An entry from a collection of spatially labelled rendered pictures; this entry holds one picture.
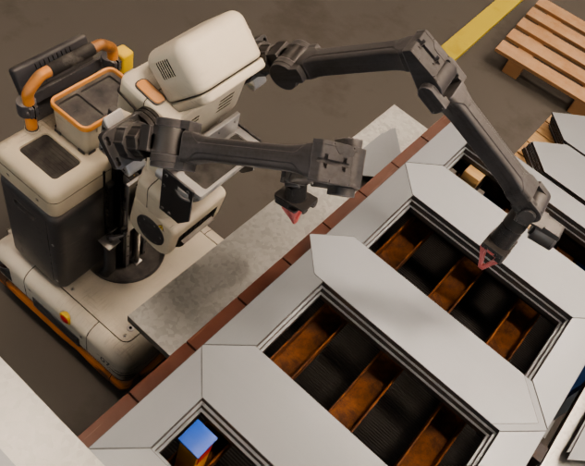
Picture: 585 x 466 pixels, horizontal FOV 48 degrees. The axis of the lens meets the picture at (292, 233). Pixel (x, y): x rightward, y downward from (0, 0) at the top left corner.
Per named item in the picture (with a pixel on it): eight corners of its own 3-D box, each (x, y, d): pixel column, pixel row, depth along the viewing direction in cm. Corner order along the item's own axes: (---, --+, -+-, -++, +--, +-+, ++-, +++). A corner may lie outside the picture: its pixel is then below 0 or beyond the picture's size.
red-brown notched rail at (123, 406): (449, 130, 231) (457, 118, 226) (76, 472, 140) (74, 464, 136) (440, 124, 232) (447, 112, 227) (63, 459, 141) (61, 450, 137)
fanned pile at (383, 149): (420, 147, 236) (424, 140, 232) (358, 202, 214) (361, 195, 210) (394, 127, 239) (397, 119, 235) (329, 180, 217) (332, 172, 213)
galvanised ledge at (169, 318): (433, 141, 243) (436, 135, 241) (179, 371, 171) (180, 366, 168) (391, 110, 248) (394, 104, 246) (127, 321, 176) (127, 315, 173)
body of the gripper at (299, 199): (288, 186, 178) (289, 165, 173) (318, 203, 174) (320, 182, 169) (273, 199, 175) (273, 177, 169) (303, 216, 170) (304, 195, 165)
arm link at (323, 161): (341, 131, 112) (332, 189, 113) (371, 144, 124) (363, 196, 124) (147, 116, 135) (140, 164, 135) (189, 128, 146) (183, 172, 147)
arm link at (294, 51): (273, 42, 163) (261, 55, 161) (304, 39, 156) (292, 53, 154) (288, 72, 169) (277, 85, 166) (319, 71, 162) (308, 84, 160)
